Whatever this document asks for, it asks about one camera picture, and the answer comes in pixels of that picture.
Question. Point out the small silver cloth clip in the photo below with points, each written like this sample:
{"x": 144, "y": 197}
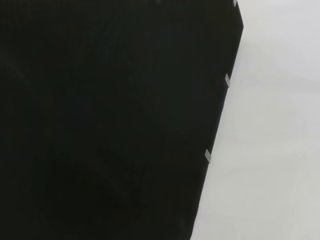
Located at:
{"x": 208, "y": 156}
{"x": 227, "y": 80}

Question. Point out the black bench cloth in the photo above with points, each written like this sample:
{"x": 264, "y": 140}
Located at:
{"x": 105, "y": 120}

